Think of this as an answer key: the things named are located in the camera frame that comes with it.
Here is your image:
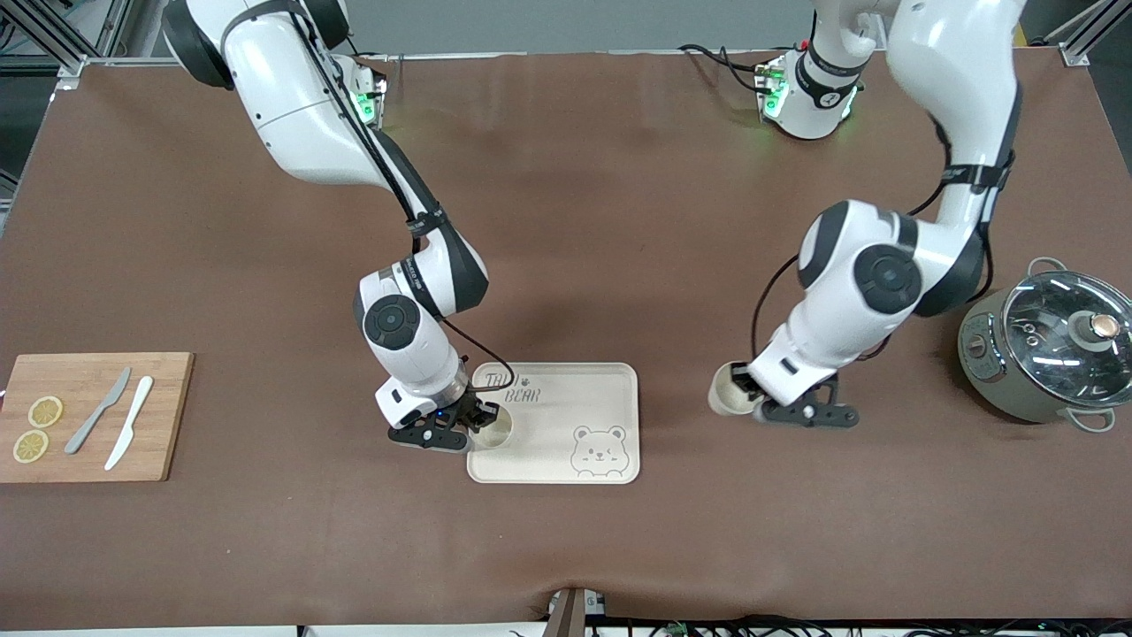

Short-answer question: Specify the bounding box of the white plastic cup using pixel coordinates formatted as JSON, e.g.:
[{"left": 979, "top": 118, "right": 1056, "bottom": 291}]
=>
[
  {"left": 707, "top": 361, "right": 767, "bottom": 418},
  {"left": 473, "top": 407, "right": 515, "bottom": 449}
]

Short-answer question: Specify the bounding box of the cream tray with bear print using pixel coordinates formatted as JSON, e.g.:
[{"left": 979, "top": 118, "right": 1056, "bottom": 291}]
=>
[{"left": 466, "top": 362, "right": 640, "bottom": 485}]

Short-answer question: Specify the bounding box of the pale green electric cooking pot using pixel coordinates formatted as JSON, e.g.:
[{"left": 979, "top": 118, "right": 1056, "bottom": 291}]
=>
[{"left": 958, "top": 257, "right": 1132, "bottom": 434}]

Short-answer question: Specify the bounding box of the brown table cover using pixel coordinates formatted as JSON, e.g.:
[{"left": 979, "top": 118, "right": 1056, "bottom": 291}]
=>
[{"left": 0, "top": 49, "right": 1132, "bottom": 631}]

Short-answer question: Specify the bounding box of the bamboo cutting board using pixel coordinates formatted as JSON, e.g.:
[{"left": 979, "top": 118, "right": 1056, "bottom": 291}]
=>
[{"left": 0, "top": 352, "right": 195, "bottom": 484}]

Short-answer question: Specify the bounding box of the glass pot lid with knob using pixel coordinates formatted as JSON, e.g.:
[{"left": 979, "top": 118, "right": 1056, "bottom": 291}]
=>
[{"left": 1002, "top": 271, "right": 1132, "bottom": 410}]

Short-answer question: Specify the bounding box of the white plastic knife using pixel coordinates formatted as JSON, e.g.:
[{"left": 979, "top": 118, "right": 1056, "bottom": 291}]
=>
[{"left": 104, "top": 376, "right": 154, "bottom": 472}]

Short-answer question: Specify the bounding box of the grey plastic knife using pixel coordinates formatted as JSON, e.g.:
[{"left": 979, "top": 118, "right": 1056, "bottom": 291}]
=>
[{"left": 65, "top": 367, "right": 132, "bottom": 456}]

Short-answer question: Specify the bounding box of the metal bracket at table edge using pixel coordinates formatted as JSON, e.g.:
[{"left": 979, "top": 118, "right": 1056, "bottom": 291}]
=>
[{"left": 544, "top": 588, "right": 607, "bottom": 637}]

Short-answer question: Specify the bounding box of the black base cable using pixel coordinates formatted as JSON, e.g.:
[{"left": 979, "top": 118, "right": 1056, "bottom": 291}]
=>
[{"left": 679, "top": 42, "right": 766, "bottom": 94}]

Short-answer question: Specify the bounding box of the aluminium frame profile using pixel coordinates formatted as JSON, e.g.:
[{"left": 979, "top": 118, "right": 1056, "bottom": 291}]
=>
[
  {"left": 0, "top": 0, "right": 94, "bottom": 89},
  {"left": 1044, "top": 0, "right": 1132, "bottom": 67}
]

